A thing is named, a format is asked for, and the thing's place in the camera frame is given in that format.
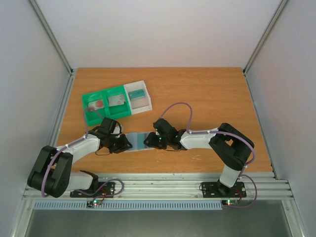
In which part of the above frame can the white cherry-blossom card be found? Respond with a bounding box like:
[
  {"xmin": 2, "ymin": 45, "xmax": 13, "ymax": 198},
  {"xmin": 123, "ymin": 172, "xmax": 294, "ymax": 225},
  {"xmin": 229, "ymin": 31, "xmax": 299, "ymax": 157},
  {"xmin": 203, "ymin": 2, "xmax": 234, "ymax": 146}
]
[{"xmin": 115, "ymin": 96, "xmax": 125, "ymax": 105}]

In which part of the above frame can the aluminium front rail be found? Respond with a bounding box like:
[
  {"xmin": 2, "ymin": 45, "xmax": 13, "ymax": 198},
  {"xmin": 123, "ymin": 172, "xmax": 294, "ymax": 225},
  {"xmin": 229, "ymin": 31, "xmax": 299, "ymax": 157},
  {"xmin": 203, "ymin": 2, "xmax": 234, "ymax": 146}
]
[{"xmin": 23, "ymin": 172, "xmax": 294, "ymax": 200}]

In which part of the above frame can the slotted cable duct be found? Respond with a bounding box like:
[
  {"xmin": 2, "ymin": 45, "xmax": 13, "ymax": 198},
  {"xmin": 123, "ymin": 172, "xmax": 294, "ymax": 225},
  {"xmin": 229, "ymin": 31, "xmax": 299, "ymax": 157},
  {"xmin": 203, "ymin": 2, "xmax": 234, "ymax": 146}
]
[{"xmin": 33, "ymin": 200, "xmax": 222, "ymax": 211}]

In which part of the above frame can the red-patterned card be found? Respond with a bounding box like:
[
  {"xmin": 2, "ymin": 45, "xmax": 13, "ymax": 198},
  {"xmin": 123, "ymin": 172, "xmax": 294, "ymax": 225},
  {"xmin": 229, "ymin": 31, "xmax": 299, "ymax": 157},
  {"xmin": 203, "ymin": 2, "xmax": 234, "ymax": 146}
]
[{"xmin": 87, "ymin": 100, "xmax": 104, "ymax": 111}]

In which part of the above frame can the white translucent tray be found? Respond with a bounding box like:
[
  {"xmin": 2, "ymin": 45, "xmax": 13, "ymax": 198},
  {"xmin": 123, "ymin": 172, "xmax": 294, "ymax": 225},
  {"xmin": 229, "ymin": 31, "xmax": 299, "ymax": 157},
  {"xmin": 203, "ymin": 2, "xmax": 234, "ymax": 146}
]
[{"xmin": 123, "ymin": 80, "xmax": 153, "ymax": 115}]

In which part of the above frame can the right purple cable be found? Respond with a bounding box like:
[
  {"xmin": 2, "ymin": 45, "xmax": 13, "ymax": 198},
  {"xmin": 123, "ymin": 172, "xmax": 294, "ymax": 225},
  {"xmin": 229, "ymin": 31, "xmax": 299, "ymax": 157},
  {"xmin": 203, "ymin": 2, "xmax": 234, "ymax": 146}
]
[{"xmin": 160, "ymin": 102, "xmax": 259, "ymax": 208}]

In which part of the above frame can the left circuit board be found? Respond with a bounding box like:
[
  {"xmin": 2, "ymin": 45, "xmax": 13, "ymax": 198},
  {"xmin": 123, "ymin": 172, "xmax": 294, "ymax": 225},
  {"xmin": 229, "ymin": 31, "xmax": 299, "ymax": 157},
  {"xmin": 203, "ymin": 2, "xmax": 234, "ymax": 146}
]
[{"xmin": 86, "ymin": 200, "xmax": 103, "ymax": 208}]

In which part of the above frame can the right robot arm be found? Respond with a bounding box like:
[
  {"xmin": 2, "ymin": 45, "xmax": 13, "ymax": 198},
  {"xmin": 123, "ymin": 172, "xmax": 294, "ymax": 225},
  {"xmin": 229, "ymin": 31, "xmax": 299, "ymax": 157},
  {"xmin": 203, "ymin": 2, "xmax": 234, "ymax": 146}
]
[{"xmin": 144, "ymin": 118, "xmax": 256, "ymax": 197}]

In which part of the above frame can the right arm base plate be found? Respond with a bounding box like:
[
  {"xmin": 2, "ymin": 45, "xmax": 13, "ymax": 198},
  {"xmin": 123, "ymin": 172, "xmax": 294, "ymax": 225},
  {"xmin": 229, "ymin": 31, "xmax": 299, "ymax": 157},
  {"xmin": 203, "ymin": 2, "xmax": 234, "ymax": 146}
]
[{"xmin": 199, "ymin": 181, "xmax": 247, "ymax": 198}]

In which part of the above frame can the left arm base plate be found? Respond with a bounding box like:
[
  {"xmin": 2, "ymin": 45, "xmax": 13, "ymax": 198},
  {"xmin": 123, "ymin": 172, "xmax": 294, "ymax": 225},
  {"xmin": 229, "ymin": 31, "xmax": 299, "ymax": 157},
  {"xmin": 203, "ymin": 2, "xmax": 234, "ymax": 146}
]
[{"xmin": 70, "ymin": 182, "xmax": 116, "ymax": 198}]

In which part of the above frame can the right aluminium frame post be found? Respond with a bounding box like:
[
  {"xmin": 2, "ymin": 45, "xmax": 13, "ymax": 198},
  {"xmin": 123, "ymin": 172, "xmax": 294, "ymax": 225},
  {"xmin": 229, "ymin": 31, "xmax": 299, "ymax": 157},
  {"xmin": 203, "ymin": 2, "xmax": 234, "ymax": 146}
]
[{"xmin": 243, "ymin": 0, "xmax": 290, "ymax": 77}]

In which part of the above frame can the grey card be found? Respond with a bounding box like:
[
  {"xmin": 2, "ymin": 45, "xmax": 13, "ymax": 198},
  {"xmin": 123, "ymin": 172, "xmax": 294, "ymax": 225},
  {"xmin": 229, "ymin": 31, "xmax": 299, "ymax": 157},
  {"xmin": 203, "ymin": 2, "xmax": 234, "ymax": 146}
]
[{"xmin": 108, "ymin": 93, "xmax": 126, "ymax": 107}]

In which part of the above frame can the green two-compartment tray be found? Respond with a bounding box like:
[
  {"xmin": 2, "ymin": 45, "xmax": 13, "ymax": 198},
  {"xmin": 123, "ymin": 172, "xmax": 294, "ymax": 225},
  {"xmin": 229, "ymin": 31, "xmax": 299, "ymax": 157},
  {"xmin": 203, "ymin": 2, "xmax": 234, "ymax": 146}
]
[{"xmin": 81, "ymin": 85, "xmax": 131, "ymax": 119}]

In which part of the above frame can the left aluminium frame post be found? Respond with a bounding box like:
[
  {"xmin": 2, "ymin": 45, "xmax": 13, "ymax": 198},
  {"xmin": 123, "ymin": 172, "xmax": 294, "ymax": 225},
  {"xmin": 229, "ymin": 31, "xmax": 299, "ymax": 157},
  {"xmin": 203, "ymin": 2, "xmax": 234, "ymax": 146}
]
[{"xmin": 27, "ymin": 0, "xmax": 74, "ymax": 75}]

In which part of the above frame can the purple cable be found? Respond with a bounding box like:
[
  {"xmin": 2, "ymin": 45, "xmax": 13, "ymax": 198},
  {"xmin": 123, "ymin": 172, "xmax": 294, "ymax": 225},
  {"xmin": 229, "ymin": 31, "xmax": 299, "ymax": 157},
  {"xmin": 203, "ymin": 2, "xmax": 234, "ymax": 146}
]
[
  {"xmin": 41, "ymin": 107, "xmax": 124, "ymax": 198},
  {"xmin": 160, "ymin": 102, "xmax": 259, "ymax": 208}
]

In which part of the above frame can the right circuit board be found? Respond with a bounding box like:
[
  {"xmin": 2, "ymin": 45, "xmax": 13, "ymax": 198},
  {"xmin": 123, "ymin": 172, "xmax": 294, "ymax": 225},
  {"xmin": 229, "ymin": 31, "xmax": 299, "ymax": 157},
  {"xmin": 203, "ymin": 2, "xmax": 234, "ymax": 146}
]
[{"xmin": 222, "ymin": 199, "xmax": 239, "ymax": 206}]

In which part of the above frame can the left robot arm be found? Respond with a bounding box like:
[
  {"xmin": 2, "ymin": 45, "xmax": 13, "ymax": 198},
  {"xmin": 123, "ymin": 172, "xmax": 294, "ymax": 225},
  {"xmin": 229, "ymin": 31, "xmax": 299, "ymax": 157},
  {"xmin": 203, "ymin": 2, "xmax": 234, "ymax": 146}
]
[{"xmin": 27, "ymin": 118, "xmax": 132, "ymax": 198}]

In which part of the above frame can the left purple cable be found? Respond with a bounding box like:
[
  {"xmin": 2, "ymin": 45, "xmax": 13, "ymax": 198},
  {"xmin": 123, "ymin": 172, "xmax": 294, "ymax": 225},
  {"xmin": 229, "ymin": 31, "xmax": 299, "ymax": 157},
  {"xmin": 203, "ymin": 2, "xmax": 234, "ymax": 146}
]
[{"xmin": 41, "ymin": 107, "xmax": 124, "ymax": 198}]

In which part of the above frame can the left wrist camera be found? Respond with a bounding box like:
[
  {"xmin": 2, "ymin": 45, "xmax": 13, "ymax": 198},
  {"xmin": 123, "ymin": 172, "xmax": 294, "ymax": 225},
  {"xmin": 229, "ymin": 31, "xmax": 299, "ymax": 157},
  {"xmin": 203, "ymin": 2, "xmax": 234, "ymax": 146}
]
[{"xmin": 112, "ymin": 126, "xmax": 123, "ymax": 136}]

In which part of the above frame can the aluminium frame post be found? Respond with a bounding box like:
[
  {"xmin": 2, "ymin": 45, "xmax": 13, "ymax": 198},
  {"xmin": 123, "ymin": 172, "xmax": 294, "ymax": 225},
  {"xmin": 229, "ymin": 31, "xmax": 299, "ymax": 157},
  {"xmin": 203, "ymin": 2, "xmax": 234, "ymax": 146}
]
[
  {"xmin": 243, "ymin": 0, "xmax": 290, "ymax": 77},
  {"xmin": 27, "ymin": 0, "xmax": 74, "ymax": 75}
]

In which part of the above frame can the white card holder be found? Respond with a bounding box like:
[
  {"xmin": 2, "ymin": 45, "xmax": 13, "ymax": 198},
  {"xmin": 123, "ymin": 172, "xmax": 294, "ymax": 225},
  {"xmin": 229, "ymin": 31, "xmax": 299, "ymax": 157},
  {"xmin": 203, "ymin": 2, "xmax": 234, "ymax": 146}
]
[{"xmin": 125, "ymin": 132, "xmax": 153, "ymax": 153}]

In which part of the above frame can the circuit board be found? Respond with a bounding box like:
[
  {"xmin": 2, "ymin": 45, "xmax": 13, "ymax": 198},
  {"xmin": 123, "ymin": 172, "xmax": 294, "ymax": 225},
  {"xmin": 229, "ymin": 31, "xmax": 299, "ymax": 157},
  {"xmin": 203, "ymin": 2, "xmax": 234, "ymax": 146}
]
[
  {"xmin": 86, "ymin": 200, "xmax": 103, "ymax": 208},
  {"xmin": 222, "ymin": 199, "xmax": 239, "ymax": 206}
]

